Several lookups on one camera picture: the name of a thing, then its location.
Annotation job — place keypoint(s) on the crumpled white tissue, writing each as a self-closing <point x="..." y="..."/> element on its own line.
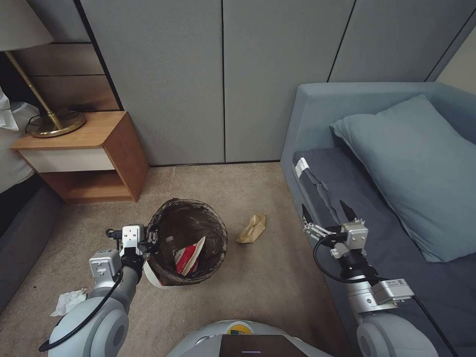
<point x="68" y="300"/>

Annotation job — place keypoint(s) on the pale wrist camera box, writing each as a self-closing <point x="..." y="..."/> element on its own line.
<point x="355" y="233"/>
<point x="133" y="234"/>

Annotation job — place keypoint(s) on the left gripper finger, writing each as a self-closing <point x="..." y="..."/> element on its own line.
<point x="151" y="235"/>
<point x="114" y="234"/>

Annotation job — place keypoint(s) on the blue pillow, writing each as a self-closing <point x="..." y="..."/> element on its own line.
<point x="416" y="171"/>

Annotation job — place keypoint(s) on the white bedding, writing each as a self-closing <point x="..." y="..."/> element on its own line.
<point x="11" y="171"/>

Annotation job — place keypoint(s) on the wooden headboard panel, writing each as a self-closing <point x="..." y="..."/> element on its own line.
<point x="67" y="59"/>

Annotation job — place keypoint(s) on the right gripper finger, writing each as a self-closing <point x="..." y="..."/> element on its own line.
<point x="314" y="227"/>
<point x="347" y="212"/>

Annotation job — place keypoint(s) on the brass lamp with pale shade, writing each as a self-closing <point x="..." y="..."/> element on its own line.
<point x="59" y="125"/>

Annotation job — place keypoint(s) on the white cushion label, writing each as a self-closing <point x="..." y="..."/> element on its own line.
<point x="302" y="167"/>

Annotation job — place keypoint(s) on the red and white carton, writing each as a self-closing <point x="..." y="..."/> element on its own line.
<point x="187" y="257"/>

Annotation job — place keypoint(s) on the black bin liner bag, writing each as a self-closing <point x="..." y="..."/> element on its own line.
<point x="210" y="223"/>

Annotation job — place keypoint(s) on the blue-grey sofa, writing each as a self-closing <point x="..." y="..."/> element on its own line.
<point x="297" y="122"/>

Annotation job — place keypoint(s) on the white robot front shell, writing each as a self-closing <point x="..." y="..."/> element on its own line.
<point x="201" y="340"/>

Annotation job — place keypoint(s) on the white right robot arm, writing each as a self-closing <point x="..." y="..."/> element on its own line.
<point x="390" y="331"/>

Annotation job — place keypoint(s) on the clear plastic bottle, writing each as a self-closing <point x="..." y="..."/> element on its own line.
<point x="170" y="245"/>

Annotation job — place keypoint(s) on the crumpled brown paper bag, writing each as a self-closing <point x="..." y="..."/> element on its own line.
<point x="253" y="230"/>

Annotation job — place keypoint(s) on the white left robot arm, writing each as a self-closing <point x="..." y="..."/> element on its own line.
<point x="100" y="327"/>

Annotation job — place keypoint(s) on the white round trash bin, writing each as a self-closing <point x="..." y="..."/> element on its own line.
<point x="152" y="276"/>

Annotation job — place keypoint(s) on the wooden nightstand with white drawer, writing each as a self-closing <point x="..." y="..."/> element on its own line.
<point x="124" y="156"/>

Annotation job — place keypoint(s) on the dark grey seat cushion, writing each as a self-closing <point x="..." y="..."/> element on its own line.
<point x="409" y="275"/>

